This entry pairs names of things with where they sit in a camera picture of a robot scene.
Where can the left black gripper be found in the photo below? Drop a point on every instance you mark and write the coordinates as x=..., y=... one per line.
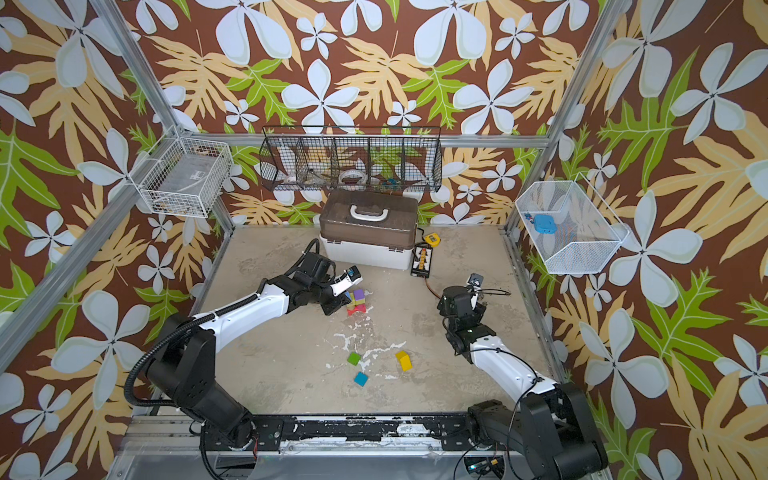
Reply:
x=339, y=301

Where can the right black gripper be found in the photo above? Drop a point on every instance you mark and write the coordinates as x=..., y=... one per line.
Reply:
x=456, y=339

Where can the red wood block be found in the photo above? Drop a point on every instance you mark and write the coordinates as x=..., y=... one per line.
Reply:
x=356, y=309

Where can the yellow wood block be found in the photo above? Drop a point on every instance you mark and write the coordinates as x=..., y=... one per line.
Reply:
x=404, y=361

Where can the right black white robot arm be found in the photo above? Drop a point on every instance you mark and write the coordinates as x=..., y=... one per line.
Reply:
x=550, y=424

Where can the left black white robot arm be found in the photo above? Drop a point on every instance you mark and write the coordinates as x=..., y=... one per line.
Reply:
x=179, y=369

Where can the green wood cube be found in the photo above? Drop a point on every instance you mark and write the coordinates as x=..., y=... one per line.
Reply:
x=354, y=358

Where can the teal wood cube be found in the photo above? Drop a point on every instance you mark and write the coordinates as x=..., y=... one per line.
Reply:
x=361, y=379

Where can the black battery pack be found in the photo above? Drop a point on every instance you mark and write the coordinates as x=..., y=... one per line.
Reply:
x=421, y=261

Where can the brown lid storage box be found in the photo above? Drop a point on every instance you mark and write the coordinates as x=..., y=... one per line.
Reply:
x=369, y=228

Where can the yellow connector plug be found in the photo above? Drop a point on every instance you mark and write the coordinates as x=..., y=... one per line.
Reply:
x=432, y=239

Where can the blue object in basket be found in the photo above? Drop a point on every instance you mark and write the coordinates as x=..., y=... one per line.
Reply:
x=544, y=224

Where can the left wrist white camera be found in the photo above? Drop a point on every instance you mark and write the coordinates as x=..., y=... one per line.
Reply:
x=348, y=279

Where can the wrist white camera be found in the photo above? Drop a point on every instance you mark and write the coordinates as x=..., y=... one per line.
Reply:
x=475, y=281
x=348, y=279

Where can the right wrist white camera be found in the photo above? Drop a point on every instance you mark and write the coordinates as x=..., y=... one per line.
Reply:
x=475, y=281

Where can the white wire basket right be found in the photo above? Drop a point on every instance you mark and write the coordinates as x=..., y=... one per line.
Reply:
x=589, y=232

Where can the white wire basket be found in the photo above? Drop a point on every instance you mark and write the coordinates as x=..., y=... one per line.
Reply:
x=182, y=174
x=589, y=232

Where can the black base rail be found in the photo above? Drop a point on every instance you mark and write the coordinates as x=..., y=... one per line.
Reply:
x=451, y=431

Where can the black wire basket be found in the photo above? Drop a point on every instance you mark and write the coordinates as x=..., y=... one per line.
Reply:
x=388, y=159

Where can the white wire basket left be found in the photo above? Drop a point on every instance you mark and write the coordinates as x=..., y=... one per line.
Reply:
x=182, y=174

